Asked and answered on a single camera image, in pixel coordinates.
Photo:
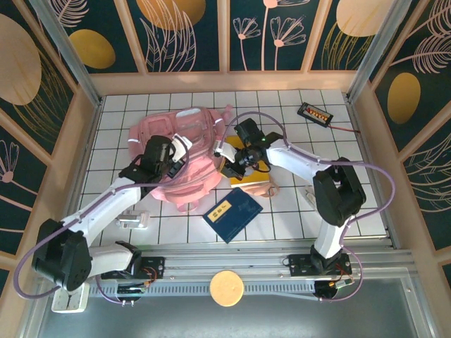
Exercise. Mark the pink student backpack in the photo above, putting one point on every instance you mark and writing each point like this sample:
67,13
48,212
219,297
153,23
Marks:
197,169

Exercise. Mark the black power board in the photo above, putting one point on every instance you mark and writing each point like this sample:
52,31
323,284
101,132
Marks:
315,113

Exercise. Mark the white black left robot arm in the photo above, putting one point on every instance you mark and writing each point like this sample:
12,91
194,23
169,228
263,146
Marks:
105,204

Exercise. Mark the yellow round disc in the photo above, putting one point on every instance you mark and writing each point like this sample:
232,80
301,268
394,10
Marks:
226,288

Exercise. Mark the yellow notebook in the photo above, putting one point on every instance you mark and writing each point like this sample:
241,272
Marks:
255,177

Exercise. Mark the aluminium corner post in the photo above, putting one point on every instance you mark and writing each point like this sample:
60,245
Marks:
69,56
375,53

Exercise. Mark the peach soft pouch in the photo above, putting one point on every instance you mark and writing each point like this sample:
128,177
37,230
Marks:
262,190

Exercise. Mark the aluminium mounting rail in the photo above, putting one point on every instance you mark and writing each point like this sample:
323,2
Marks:
225,262

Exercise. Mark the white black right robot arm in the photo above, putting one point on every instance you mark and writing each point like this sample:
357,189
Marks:
296,158

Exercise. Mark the white square clock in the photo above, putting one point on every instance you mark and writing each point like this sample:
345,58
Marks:
72,303

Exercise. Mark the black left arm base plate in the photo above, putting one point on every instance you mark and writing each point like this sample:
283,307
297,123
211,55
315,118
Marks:
155,267

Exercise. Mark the dark blue book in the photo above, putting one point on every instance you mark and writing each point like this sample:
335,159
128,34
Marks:
232,218

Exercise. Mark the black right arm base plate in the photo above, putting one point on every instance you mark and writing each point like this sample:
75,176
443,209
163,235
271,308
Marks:
299,264

